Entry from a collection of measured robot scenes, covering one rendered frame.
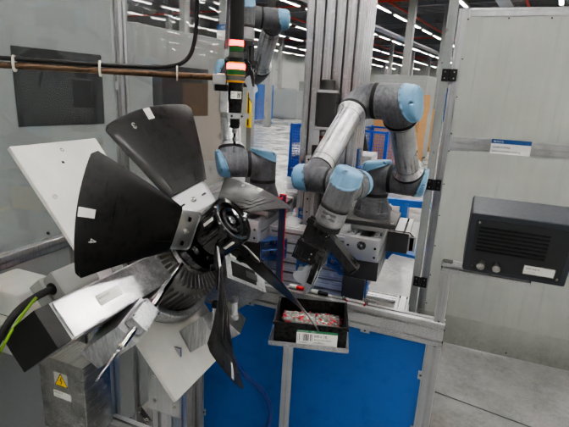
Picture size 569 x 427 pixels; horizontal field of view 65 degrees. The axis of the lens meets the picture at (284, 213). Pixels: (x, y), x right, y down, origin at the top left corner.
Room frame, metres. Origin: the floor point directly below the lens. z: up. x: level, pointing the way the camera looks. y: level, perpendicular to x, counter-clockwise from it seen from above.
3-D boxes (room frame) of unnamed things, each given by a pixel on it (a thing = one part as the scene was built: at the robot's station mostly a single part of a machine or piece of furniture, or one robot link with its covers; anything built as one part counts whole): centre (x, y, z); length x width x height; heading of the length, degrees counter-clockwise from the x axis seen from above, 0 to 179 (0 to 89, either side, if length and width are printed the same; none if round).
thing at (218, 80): (1.10, 0.14, 1.50); 0.09 x 0.07 x 0.10; 104
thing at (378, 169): (1.80, -0.37, 1.20); 0.13 x 0.12 x 0.14; 62
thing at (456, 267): (1.21, -0.59, 1.04); 0.24 x 0.03 x 0.03; 69
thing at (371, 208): (1.80, -0.36, 1.09); 0.15 x 0.15 x 0.10
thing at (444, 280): (1.25, -0.49, 0.96); 0.03 x 0.03 x 0.20; 69
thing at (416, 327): (1.40, -0.09, 0.82); 0.90 x 0.04 x 0.08; 69
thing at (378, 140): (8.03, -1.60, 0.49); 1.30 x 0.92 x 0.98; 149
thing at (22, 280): (1.13, 0.74, 0.92); 0.17 x 0.16 x 0.11; 69
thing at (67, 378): (1.01, 0.53, 0.73); 0.15 x 0.09 x 0.22; 69
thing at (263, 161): (1.96, 0.11, 1.20); 0.13 x 0.12 x 0.14; 103
